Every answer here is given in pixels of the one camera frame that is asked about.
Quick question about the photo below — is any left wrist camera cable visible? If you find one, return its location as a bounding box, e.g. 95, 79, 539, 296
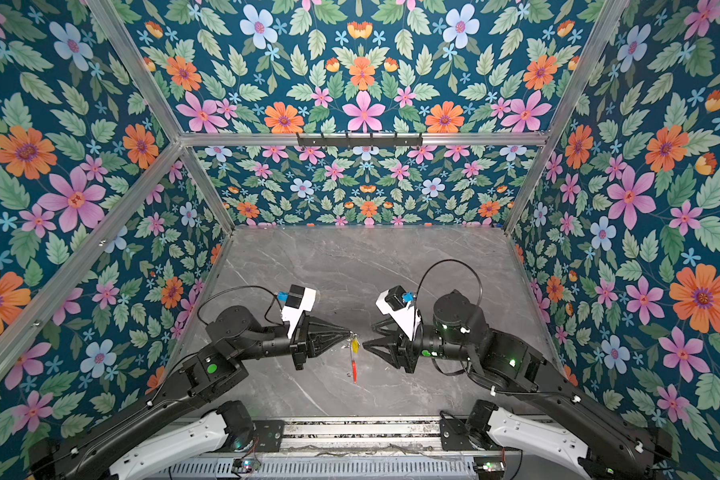
196, 284, 283, 328

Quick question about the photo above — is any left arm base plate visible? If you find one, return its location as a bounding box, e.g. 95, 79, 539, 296
243, 420, 286, 454

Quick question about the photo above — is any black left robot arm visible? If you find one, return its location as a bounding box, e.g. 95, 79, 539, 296
29, 306, 351, 479

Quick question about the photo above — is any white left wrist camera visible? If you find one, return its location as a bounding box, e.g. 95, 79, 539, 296
277, 284, 318, 339

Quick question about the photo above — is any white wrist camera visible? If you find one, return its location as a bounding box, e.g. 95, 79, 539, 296
376, 285, 422, 341
277, 284, 318, 339

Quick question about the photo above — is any metal keyring with red handle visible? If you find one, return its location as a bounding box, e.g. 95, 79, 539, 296
349, 333, 359, 384

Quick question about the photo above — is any black wall hook rail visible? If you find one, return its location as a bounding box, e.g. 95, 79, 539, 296
296, 133, 424, 148

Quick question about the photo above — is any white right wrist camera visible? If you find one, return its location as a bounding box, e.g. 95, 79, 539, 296
376, 285, 422, 341

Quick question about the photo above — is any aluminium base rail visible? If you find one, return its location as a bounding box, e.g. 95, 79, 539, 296
137, 415, 583, 480

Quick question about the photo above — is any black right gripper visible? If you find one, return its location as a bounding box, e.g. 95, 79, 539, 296
362, 315, 476, 375

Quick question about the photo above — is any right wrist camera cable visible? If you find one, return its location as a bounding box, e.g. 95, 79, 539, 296
413, 258, 484, 307

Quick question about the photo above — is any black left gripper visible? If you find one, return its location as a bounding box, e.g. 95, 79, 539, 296
235, 308, 352, 372

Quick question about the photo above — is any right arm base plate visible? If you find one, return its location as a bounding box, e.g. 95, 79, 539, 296
439, 410, 493, 451

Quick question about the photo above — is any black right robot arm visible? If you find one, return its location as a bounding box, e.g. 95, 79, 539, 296
363, 286, 672, 479

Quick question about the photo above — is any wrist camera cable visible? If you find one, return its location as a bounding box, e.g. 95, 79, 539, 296
196, 284, 283, 328
413, 258, 484, 307

